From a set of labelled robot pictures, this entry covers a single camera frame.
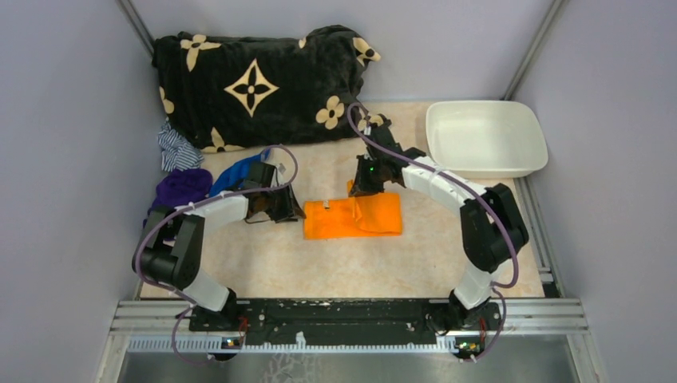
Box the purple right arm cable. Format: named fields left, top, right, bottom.
left=346, top=102, right=521, bottom=364

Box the black floral blanket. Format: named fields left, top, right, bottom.
left=152, top=25, right=381, bottom=153

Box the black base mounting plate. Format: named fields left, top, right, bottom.
left=188, top=298, right=501, bottom=346

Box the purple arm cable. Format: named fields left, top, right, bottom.
left=134, top=144, right=300, bottom=367
left=346, top=102, right=521, bottom=364

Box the blue white striped cloth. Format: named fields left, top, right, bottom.
left=157, top=118, right=204, bottom=172

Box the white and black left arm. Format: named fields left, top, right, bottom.
left=132, top=162, right=306, bottom=330

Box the orange towel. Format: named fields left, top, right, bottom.
left=303, top=192, right=403, bottom=240

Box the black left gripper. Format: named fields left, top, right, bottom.
left=262, top=182, right=307, bottom=223

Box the white plastic basin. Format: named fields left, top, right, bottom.
left=426, top=101, right=549, bottom=180

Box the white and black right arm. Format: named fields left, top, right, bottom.
left=349, top=120, right=529, bottom=332

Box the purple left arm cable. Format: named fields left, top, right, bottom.
left=134, top=144, right=300, bottom=367

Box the blue towel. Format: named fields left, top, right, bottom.
left=208, top=149, right=271, bottom=198

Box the aluminium frame rail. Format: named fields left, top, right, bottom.
left=96, top=298, right=607, bottom=382

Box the purple towel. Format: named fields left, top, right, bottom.
left=148, top=168, right=213, bottom=215

